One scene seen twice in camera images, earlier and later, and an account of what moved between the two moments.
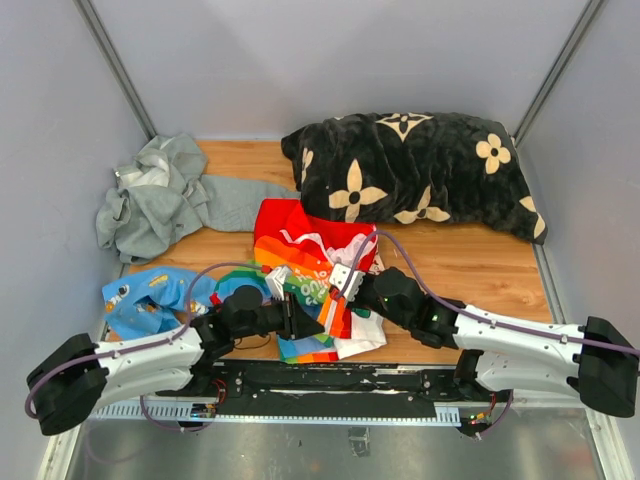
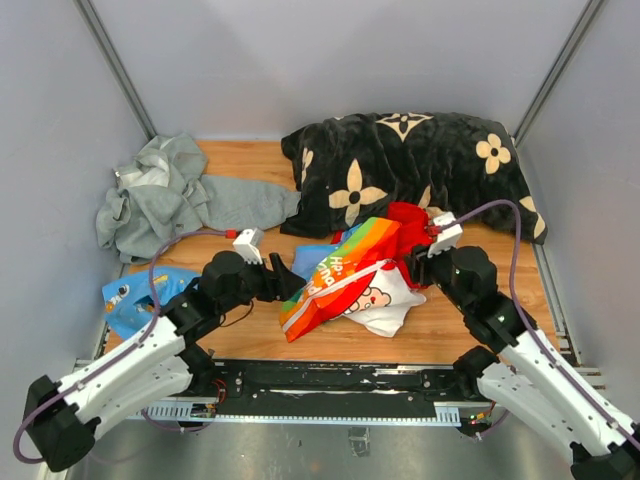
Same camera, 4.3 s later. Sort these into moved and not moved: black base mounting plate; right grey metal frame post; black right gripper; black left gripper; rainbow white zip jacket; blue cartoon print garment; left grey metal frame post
Moved: black left gripper; black right gripper; rainbow white zip jacket
Not moved: blue cartoon print garment; black base mounting plate; right grey metal frame post; left grey metal frame post
